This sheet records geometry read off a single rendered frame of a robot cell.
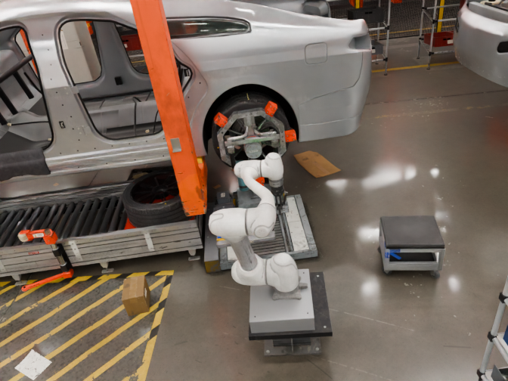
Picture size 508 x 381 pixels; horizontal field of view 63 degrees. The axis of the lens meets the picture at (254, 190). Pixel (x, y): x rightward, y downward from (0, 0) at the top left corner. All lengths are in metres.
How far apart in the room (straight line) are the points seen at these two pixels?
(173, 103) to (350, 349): 1.96
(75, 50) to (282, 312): 6.10
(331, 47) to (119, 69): 2.72
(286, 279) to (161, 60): 1.53
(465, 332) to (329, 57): 2.13
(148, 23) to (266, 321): 1.88
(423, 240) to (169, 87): 2.03
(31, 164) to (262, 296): 2.25
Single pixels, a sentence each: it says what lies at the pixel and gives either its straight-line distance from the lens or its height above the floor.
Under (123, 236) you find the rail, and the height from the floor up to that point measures 0.35.
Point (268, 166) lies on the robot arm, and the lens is 2.45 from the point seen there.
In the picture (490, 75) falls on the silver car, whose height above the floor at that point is 0.84.
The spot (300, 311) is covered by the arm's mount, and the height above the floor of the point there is 0.41.
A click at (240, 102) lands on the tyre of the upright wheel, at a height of 1.17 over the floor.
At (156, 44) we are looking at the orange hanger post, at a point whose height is 1.81.
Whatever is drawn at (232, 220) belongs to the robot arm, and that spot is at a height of 1.19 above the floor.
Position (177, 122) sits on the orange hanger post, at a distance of 2.88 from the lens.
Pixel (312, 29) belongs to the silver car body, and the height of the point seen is 1.64.
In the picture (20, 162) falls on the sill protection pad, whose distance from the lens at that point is 3.95.
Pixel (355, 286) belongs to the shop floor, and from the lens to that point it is 3.28.
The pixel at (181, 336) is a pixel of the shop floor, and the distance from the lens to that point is 3.14.
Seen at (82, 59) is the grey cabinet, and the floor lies 0.76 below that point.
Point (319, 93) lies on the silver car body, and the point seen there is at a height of 1.15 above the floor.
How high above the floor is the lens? 2.38
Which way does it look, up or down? 33 degrees down
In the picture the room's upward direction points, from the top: 8 degrees counter-clockwise
